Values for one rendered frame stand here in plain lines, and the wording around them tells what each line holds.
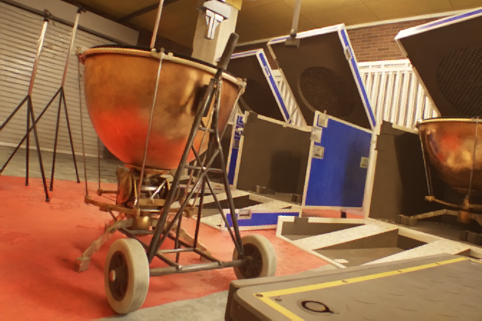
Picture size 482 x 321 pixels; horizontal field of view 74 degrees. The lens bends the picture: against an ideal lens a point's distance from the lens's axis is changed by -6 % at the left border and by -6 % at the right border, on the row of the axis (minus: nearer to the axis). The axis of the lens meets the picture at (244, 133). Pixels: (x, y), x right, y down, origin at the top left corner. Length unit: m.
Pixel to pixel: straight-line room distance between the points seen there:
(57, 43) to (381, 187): 6.69
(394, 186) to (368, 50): 3.79
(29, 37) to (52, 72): 0.78
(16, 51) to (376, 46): 6.66
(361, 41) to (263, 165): 3.66
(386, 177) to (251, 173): 1.33
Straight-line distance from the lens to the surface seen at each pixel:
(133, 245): 0.99
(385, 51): 6.30
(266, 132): 3.60
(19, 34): 7.69
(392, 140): 2.98
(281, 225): 2.35
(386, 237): 2.52
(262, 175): 3.61
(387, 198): 2.99
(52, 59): 7.77
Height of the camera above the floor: 0.47
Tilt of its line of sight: 5 degrees up
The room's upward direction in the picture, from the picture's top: 9 degrees clockwise
